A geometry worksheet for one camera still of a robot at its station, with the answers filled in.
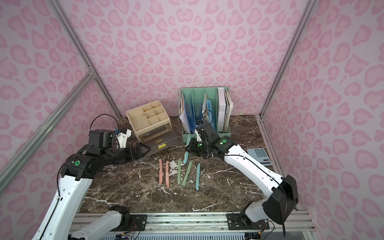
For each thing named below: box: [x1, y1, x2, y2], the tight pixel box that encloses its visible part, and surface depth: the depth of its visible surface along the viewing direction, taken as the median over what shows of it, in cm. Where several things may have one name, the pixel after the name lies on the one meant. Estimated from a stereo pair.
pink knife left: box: [158, 158, 163, 185], surface depth 92 cm
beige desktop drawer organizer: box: [126, 100, 178, 155], surface depth 88 cm
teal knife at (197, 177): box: [195, 162, 201, 192], surface depth 90 cm
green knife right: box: [182, 160, 193, 186], surface depth 90 cm
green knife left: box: [177, 158, 182, 185], surface depth 92 cm
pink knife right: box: [165, 160, 170, 188], surface depth 92 cm
